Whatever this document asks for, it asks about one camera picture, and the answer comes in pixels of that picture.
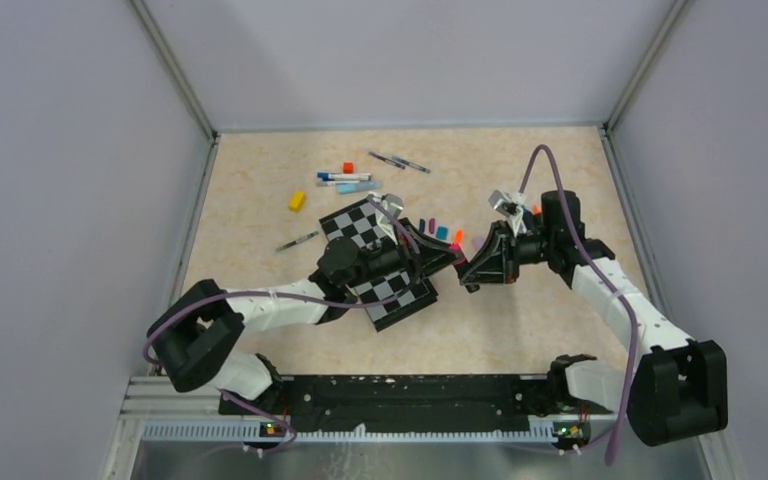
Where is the yellow block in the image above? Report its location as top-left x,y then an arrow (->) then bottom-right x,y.
288,191 -> 307,213

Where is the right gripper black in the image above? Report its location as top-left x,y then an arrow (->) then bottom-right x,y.
459,220 -> 554,285

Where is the black highlighter pink cap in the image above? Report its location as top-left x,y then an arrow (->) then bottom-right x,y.
455,260 -> 480,294

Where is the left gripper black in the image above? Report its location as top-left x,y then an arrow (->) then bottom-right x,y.
344,216 -> 462,288

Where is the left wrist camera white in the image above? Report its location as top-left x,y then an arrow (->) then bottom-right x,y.
366,192 -> 404,241

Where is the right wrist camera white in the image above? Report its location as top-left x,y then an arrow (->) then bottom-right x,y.
488,190 -> 528,234

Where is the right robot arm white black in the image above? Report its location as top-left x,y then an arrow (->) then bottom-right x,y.
458,190 -> 729,446

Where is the black gel pen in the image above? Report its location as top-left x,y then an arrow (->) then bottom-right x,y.
275,231 -> 319,253

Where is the light blue eraser bar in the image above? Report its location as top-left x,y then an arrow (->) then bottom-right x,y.
336,180 -> 383,195

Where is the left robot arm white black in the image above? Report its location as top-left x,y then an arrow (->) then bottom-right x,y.
142,221 -> 465,414

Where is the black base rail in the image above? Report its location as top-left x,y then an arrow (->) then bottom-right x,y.
253,374 -> 606,433

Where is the black white chessboard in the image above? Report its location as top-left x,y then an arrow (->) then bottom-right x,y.
318,200 -> 438,332

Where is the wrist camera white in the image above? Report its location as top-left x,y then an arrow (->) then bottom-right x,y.
366,192 -> 404,241
488,190 -> 528,234

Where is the thin dark pen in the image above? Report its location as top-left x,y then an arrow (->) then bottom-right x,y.
367,151 -> 406,170

